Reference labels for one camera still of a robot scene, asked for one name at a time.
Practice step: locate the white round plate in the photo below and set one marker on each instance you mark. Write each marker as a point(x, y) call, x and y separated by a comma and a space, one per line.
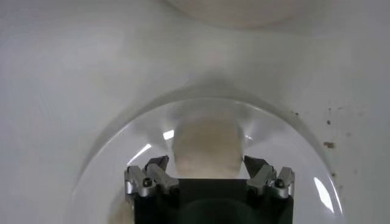
point(289, 170)

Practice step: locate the white steamed baozi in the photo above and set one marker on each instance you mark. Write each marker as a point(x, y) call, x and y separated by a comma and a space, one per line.
point(207, 146)

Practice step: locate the cream electric cooker base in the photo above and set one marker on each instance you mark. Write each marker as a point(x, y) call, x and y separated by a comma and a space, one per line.
point(237, 12)

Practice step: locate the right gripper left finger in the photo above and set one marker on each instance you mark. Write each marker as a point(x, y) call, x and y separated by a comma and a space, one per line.
point(146, 182)

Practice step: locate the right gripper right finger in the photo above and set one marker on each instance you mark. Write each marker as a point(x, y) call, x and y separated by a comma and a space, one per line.
point(274, 182)

